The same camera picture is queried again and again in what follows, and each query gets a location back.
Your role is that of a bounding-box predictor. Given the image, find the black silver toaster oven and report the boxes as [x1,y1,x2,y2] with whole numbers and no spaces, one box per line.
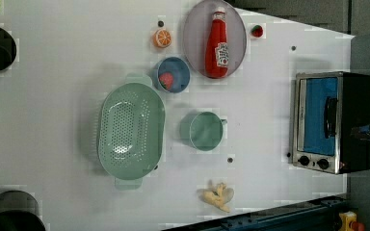
[292,71,370,174]

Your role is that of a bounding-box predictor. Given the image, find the yellow red clamp object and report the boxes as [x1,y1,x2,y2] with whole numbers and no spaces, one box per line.
[339,211,365,231]

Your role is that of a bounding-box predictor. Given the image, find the small red strawberry toy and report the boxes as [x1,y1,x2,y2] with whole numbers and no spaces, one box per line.
[251,25,264,38]

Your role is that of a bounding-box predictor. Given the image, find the green plastic cup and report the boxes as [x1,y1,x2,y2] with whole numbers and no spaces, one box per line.
[179,112,227,151]

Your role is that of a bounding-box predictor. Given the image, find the red ketchup bottle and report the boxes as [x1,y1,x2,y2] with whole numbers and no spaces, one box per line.
[204,7,229,79]

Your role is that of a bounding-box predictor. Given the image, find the grey oval plate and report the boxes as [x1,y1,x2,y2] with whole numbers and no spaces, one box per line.
[182,0,247,77]

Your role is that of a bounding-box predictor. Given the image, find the blue bowl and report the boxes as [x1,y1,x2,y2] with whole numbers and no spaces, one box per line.
[151,57,191,93]

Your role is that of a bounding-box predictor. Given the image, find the red toy strawberry in bowl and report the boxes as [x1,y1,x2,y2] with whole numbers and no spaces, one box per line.
[159,72,174,90]

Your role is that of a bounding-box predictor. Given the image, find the orange slice toy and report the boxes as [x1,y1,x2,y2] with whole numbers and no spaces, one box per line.
[152,29,172,48]

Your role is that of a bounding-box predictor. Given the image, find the green plastic colander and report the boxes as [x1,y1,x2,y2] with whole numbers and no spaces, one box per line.
[96,73,165,191]

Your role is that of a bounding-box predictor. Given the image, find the black cylinder lower left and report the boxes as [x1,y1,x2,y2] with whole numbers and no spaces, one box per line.
[0,190,46,231]

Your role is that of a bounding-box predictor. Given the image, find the blue metal table frame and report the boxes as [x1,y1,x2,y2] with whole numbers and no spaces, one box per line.
[165,196,348,231]

